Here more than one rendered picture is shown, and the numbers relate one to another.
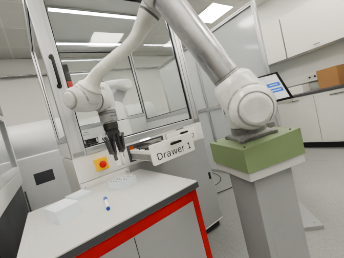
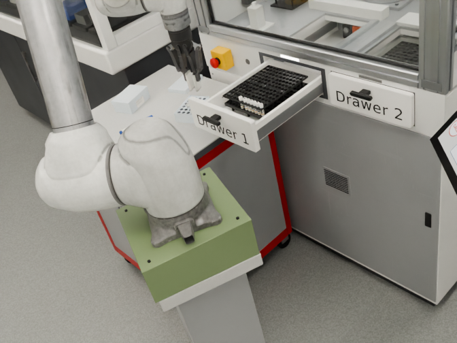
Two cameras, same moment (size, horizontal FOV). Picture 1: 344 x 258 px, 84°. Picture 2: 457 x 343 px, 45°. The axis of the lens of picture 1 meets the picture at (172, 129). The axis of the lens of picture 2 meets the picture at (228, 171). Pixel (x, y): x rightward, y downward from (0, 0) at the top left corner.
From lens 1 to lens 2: 1.90 m
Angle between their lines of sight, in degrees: 87
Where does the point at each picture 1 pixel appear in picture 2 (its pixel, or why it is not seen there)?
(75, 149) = (200, 20)
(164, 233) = not seen: hidden behind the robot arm
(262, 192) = not seen: hidden behind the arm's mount
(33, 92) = not seen: outside the picture
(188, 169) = (372, 167)
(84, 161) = (210, 41)
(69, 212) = (122, 107)
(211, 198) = (416, 256)
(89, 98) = (109, 10)
